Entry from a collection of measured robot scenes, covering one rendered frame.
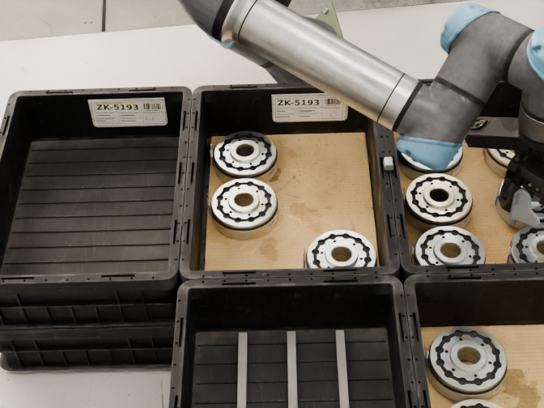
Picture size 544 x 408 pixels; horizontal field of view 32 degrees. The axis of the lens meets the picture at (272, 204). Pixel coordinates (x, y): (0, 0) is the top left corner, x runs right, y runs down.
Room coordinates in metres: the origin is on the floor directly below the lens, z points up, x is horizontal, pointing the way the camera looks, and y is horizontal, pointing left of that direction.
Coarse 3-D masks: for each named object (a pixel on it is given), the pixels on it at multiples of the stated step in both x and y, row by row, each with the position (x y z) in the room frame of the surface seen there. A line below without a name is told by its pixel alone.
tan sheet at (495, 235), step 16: (464, 144) 1.11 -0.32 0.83; (464, 160) 1.07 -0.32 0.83; (480, 160) 1.07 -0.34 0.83; (400, 176) 1.04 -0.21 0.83; (464, 176) 1.04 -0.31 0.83; (480, 176) 1.03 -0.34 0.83; (496, 176) 1.03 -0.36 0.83; (480, 192) 1.00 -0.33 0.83; (480, 208) 0.97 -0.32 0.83; (480, 224) 0.93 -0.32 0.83; (496, 224) 0.93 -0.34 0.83; (416, 240) 0.91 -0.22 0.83; (480, 240) 0.90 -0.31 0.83; (496, 240) 0.90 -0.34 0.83; (496, 256) 0.87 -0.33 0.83
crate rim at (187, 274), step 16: (192, 112) 1.11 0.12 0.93; (192, 128) 1.07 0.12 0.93; (192, 144) 1.04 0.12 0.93; (384, 144) 1.02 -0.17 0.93; (192, 160) 1.00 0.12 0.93; (192, 176) 0.98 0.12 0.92; (384, 176) 0.96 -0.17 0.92; (192, 192) 0.94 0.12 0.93; (384, 192) 0.92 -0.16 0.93; (192, 208) 0.90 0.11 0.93; (384, 208) 0.89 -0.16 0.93; (192, 224) 0.87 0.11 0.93; (192, 240) 0.85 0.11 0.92; (192, 272) 0.79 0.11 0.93; (208, 272) 0.79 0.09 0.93; (224, 272) 0.79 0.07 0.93; (240, 272) 0.78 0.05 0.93; (256, 272) 0.78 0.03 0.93; (272, 272) 0.78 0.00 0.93; (288, 272) 0.78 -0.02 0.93; (304, 272) 0.78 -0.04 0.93; (320, 272) 0.78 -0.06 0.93; (336, 272) 0.78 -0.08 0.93; (352, 272) 0.77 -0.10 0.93; (368, 272) 0.77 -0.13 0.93; (384, 272) 0.77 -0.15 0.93
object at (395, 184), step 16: (432, 80) 1.16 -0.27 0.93; (384, 128) 1.05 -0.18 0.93; (400, 192) 0.92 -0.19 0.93; (400, 208) 0.89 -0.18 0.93; (400, 224) 0.85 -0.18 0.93; (400, 240) 0.83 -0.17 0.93; (400, 256) 0.80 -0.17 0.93; (400, 272) 0.78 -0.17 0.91; (416, 272) 0.77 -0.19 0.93; (432, 272) 0.77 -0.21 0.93; (448, 272) 0.77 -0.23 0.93; (464, 272) 0.77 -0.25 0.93; (480, 272) 0.76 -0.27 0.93; (496, 272) 0.76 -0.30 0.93
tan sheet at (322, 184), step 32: (288, 160) 1.09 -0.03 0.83; (320, 160) 1.09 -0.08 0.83; (352, 160) 1.08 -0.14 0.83; (288, 192) 1.02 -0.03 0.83; (320, 192) 1.02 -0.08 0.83; (352, 192) 1.01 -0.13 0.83; (288, 224) 0.95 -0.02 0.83; (320, 224) 0.95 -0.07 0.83; (352, 224) 0.95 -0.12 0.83; (224, 256) 0.89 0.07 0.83; (256, 256) 0.89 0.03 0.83; (288, 256) 0.89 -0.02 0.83
